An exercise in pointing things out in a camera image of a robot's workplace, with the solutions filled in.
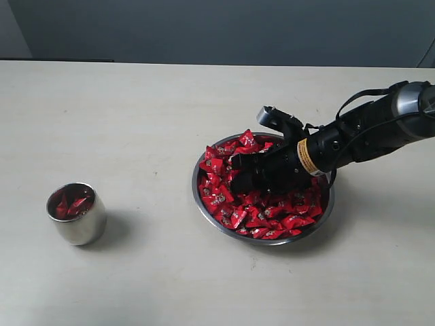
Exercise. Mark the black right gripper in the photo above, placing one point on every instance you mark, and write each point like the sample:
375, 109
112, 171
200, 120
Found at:
293, 164

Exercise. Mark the pile of red candies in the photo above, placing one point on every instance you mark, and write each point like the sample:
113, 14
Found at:
272, 214

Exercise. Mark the steel bowl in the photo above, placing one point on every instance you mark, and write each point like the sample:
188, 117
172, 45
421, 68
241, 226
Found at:
326, 217

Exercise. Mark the steel cup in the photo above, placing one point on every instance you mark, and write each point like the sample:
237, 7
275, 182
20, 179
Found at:
85, 229

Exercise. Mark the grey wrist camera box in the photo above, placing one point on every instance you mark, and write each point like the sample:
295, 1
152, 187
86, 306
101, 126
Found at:
288, 125

